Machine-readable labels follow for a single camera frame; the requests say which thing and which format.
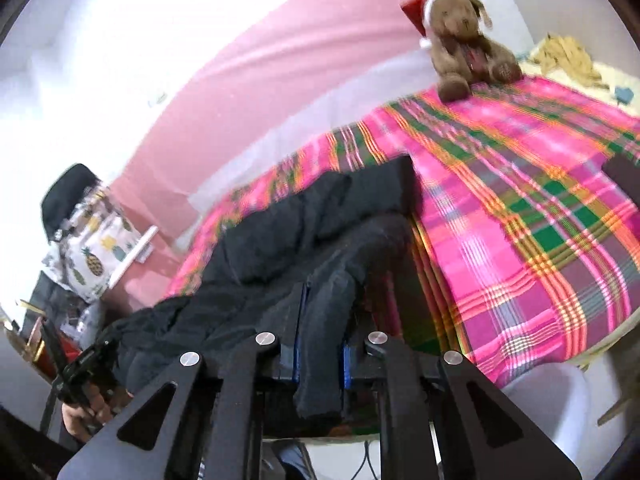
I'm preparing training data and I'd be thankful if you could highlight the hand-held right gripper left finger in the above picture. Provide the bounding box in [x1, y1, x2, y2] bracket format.
[56, 282, 307, 480]

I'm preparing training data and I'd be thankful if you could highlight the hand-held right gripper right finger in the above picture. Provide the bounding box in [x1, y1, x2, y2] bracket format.
[342, 331, 583, 480]

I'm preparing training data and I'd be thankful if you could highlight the black puffer jacket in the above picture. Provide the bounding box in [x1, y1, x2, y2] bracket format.
[102, 154, 426, 423]

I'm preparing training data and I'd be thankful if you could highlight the person's left hand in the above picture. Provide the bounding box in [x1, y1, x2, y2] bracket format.
[61, 384, 133, 442]

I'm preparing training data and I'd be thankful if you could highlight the pineapple print cloth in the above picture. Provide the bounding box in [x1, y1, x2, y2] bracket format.
[41, 185, 139, 305]

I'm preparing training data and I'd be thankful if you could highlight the white shelf board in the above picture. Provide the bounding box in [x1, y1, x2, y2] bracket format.
[109, 225, 160, 287]

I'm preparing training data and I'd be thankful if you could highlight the black cushion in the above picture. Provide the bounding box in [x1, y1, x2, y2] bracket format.
[41, 162, 102, 242]

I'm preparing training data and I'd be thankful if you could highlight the pink plaid blanket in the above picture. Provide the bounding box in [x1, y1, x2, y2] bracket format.
[167, 74, 640, 436]

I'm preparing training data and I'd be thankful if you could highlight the black smartphone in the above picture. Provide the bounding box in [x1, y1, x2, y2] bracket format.
[604, 152, 640, 203]

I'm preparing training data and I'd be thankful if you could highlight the brown teddy bear santa hat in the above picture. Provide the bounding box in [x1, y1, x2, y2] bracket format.
[400, 0, 524, 104]

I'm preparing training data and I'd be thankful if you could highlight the crumpled yellow cloth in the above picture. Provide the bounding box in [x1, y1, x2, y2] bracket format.
[530, 32, 607, 84]

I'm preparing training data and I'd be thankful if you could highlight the pale yellow bed sheet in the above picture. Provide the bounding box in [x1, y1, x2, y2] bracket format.
[520, 40, 640, 117]

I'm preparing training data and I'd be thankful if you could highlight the white headboard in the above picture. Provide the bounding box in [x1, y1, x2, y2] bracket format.
[514, 0, 623, 58]

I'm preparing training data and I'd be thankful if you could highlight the black cable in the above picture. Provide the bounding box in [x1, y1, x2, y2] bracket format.
[350, 440, 381, 480]

